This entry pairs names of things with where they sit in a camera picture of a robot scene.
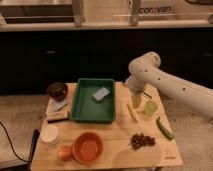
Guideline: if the bunch of dark grapes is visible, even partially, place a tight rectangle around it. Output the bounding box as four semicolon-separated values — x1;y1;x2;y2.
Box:
131;133;155;150

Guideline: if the blue sponge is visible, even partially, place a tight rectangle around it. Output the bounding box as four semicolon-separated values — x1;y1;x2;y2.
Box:
92;87;110;102

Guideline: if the red bowl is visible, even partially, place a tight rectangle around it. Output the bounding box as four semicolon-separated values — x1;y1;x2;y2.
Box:
72;132;103;165

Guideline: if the green pepper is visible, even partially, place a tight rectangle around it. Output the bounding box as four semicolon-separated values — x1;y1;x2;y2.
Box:
156;117;174;140

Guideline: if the dark brown bowl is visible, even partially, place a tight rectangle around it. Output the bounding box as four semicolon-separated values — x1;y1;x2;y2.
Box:
47;82;68;101

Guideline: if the black cable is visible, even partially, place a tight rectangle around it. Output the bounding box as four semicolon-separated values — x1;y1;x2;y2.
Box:
0;120;30;164

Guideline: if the corovan cardboard box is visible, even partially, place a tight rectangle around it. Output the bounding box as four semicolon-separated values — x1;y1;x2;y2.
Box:
137;0;175;15

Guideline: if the yellow banana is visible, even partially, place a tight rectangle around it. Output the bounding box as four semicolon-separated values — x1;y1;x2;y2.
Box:
127;103;139;123

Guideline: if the green plastic tray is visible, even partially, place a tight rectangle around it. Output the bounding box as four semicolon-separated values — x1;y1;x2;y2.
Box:
69;78;116;123

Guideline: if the light green cup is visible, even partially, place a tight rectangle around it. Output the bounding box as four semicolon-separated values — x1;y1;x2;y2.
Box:
144;100;158;117

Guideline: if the wooden block with knife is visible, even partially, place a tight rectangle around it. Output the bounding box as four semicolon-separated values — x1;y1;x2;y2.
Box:
46;99;69;123

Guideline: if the orange fruit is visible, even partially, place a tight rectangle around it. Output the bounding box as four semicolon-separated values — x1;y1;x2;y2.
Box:
58;145;72;161

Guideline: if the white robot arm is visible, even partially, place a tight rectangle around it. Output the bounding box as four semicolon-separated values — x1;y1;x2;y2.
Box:
127;51;213;120

